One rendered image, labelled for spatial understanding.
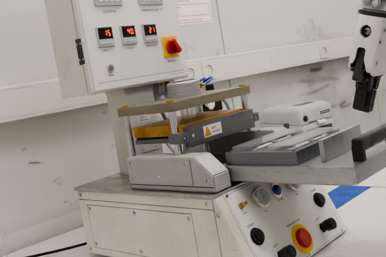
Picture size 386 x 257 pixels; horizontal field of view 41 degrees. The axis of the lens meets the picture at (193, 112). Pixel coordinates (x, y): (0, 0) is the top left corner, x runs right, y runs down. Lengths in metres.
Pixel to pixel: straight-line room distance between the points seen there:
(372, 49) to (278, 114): 1.23
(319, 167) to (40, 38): 1.01
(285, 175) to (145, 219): 0.35
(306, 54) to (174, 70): 1.20
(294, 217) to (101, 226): 0.46
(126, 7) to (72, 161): 0.58
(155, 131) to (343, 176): 0.45
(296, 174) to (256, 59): 1.30
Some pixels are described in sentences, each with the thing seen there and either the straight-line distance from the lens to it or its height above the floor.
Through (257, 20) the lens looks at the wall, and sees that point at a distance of 2.32.
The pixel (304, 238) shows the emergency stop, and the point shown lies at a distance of 1.11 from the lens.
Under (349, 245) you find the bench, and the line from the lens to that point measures 1.17.
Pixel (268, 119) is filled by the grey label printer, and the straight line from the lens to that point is 2.14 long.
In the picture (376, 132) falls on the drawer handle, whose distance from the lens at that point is 0.96.
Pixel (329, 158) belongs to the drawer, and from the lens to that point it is 0.96.
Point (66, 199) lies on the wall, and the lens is 1.66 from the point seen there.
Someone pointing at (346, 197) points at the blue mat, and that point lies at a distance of 1.52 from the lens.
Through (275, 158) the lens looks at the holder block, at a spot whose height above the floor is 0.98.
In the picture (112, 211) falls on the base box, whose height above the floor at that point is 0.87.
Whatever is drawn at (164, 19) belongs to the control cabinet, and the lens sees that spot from 1.39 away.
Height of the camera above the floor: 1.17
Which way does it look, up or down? 4 degrees down
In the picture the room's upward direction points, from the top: 9 degrees counter-clockwise
